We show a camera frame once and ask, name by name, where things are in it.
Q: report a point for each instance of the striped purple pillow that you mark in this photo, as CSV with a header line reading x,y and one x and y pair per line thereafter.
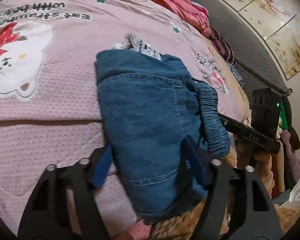
x,y
222,47

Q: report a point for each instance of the pile of folded clothes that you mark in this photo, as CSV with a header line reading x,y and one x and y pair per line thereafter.
x,y
285,164

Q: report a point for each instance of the pink polka dot pajama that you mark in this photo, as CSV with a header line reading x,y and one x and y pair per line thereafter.
x,y
140,231

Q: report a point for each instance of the grey padded headboard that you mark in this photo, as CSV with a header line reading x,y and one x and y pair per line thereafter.
x,y
254,63

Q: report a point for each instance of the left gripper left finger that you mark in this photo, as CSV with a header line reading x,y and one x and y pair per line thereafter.
x,y
46,214

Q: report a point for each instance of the wall landscape painting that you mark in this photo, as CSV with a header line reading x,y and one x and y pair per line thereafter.
x,y
278,23

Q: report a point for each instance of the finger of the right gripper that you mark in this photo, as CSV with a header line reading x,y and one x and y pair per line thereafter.
x,y
249,135

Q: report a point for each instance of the blue denim lace-hem pants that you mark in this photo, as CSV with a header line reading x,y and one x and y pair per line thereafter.
x,y
149,103

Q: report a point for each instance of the person right hand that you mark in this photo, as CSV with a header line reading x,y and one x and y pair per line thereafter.
x,y
249,154

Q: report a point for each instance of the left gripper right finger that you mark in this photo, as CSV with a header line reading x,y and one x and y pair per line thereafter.
x,y
237,205

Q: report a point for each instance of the pink strawberry print duvet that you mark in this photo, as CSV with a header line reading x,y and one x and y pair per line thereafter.
x,y
49,111

